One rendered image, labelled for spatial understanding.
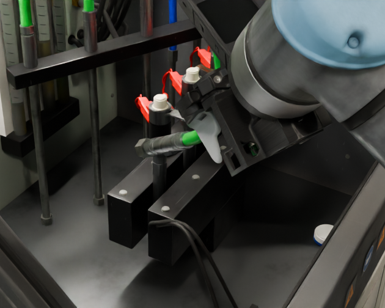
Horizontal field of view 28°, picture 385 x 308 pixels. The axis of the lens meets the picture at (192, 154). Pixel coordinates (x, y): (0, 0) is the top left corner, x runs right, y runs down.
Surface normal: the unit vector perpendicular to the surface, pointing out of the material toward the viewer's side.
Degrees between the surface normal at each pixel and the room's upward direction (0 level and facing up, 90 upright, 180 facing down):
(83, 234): 0
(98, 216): 0
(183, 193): 0
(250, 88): 110
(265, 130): 103
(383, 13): 45
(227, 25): 18
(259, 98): 121
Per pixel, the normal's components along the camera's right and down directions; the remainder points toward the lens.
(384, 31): 0.18, -0.20
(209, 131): -0.87, 0.40
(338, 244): 0.03, -0.82
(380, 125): -0.51, 0.51
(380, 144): -0.63, 0.62
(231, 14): -0.10, -0.62
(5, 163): 0.87, 0.30
